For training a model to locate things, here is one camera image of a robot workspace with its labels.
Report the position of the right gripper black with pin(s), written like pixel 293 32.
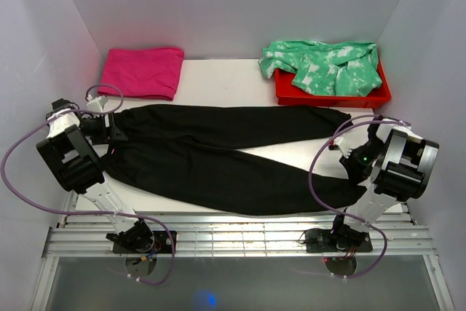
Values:
pixel 356 173

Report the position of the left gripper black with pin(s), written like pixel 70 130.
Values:
pixel 113 132

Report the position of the black trousers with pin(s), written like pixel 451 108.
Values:
pixel 199 155

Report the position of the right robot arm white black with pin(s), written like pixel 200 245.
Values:
pixel 397 162

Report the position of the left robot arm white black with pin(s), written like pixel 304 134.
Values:
pixel 68 150

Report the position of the pink folded trousers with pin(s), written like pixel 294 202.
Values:
pixel 143 74

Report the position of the green white tie-dye trousers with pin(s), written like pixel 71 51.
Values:
pixel 347 69

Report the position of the red plastic tray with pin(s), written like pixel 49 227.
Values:
pixel 289 95

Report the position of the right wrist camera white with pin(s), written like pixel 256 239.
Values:
pixel 341 145

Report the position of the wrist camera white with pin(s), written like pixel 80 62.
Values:
pixel 96 104
pixel 341 145

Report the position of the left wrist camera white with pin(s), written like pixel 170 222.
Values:
pixel 96 104

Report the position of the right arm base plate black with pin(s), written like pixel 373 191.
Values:
pixel 327 241

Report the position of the aluminium rail frame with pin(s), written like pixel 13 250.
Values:
pixel 226 261

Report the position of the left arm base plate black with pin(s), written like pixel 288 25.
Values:
pixel 158 242

